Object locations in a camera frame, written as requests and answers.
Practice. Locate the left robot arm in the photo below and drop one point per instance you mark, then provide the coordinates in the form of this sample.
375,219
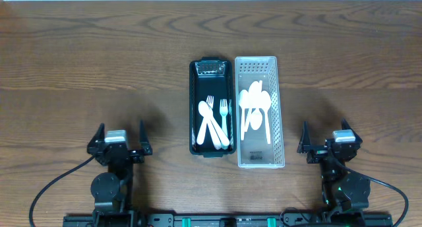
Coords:
112,190

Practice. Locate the clear perforated plastic basket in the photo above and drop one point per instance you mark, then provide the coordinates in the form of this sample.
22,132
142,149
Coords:
254,151

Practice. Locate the white plastic spoon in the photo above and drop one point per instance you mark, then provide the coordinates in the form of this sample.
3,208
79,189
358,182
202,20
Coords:
215,141
243,103
254,89
265,105
256,117

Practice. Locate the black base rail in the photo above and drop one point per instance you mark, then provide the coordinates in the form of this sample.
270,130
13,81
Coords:
287,218

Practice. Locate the white plastic fork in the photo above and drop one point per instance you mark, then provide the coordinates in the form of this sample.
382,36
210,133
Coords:
206,124
223,113

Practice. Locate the white plastic utensil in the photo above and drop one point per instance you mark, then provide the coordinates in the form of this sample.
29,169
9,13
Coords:
224,141

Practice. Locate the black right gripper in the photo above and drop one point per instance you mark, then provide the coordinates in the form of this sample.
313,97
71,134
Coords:
318,154

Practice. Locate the black plastic basket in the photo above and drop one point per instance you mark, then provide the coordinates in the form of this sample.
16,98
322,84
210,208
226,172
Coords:
211,76

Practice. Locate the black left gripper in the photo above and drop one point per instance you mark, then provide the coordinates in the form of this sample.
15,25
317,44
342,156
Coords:
134,152

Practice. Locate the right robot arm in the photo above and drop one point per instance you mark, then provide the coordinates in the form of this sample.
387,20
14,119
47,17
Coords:
346,194

